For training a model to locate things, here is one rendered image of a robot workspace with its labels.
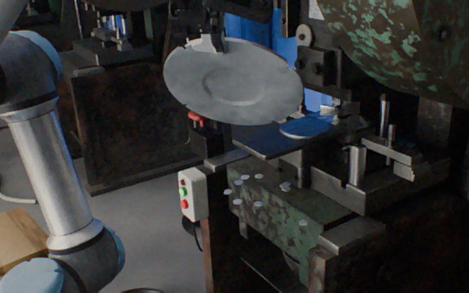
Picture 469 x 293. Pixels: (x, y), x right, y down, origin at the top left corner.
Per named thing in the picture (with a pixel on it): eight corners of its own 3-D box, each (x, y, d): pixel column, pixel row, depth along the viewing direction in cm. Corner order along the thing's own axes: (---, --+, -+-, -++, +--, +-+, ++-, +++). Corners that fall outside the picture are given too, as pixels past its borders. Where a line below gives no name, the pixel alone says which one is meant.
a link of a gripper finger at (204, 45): (197, 54, 94) (187, 23, 85) (228, 53, 93) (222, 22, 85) (195, 67, 92) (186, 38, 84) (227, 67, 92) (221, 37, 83)
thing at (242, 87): (134, 69, 103) (135, 67, 103) (225, 136, 120) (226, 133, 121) (242, 19, 84) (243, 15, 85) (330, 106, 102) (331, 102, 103)
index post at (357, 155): (357, 186, 110) (358, 146, 106) (346, 181, 113) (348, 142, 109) (365, 182, 112) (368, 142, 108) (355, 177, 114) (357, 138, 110)
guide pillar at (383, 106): (383, 138, 126) (387, 85, 120) (376, 136, 128) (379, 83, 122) (388, 137, 127) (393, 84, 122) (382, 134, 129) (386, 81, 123)
